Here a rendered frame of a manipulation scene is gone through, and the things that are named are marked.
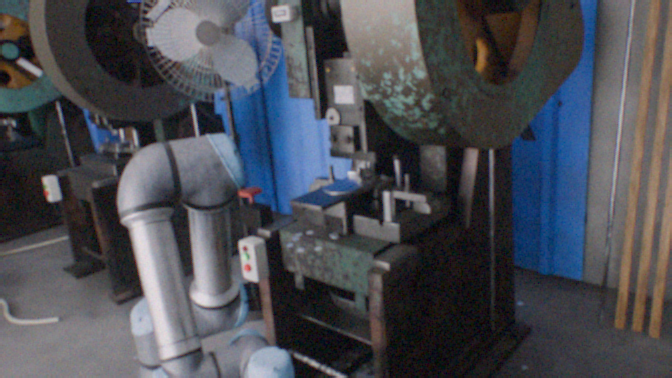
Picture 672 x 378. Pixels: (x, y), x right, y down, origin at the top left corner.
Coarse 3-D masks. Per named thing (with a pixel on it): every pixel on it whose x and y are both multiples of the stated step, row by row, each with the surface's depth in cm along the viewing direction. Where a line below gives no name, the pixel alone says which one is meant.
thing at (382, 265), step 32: (480, 160) 172; (480, 192) 175; (448, 224) 168; (480, 224) 178; (512, 224) 200; (384, 256) 143; (416, 256) 149; (448, 256) 165; (480, 256) 183; (512, 256) 204; (384, 288) 139; (416, 288) 152; (448, 288) 168; (480, 288) 188; (512, 288) 208; (384, 320) 141; (416, 320) 157; (448, 320) 173; (480, 320) 192; (512, 320) 212; (384, 352) 144; (416, 352) 159; (448, 352) 176; (480, 352) 192; (512, 352) 200
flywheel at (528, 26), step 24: (456, 0) 123; (480, 0) 124; (504, 0) 120; (528, 0) 126; (480, 24) 133; (504, 24) 143; (528, 24) 150; (480, 48) 140; (504, 48) 145; (528, 48) 149; (480, 72) 138
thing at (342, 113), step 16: (336, 64) 156; (352, 64) 152; (336, 80) 157; (352, 80) 153; (336, 96) 159; (352, 96) 155; (336, 112) 159; (352, 112) 157; (336, 128) 159; (352, 128) 155; (368, 128) 156; (384, 128) 162; (336, 144) 160; (352, 144) 156; (368, 144) 157; (384, 144) 163
